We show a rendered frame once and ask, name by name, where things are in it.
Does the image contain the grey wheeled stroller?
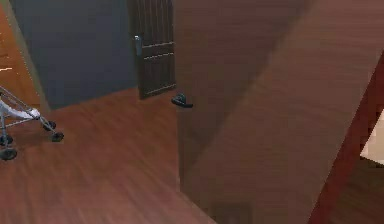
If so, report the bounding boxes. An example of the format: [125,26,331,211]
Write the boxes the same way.
[0,85,65,161]

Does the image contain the brown wooden room door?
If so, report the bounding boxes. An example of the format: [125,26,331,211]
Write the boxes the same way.
[173,0,384,224]

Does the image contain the silver door handle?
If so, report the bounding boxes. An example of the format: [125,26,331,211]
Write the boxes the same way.
[133,34,143,57]

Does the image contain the black door handle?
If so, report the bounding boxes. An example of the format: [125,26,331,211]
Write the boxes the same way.
[171,92,194,109]

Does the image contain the dark brown panelled door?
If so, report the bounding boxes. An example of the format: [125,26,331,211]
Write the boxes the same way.
[127,0,177,100]

